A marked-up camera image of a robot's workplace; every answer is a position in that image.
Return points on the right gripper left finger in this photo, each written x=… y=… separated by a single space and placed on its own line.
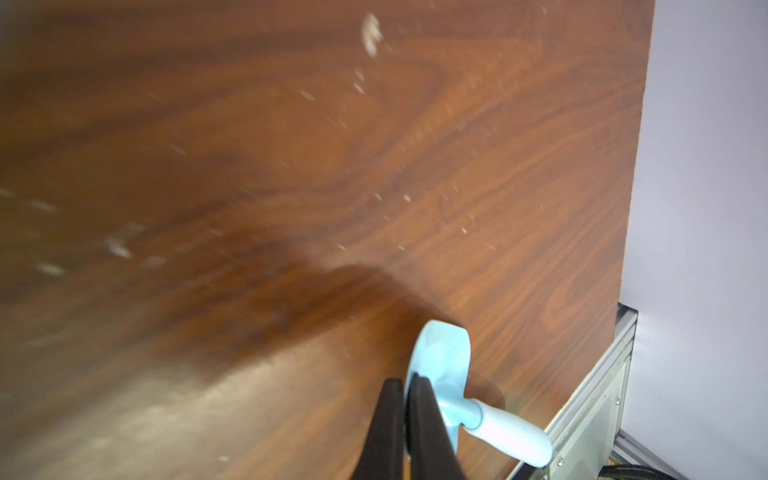
x=383 y=450

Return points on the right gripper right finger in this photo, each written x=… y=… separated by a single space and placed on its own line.
x=431 y=453

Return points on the teal shovel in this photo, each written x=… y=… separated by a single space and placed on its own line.
x=442 y=354

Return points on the aluminium front rail frame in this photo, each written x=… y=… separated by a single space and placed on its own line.
x=587 y=434

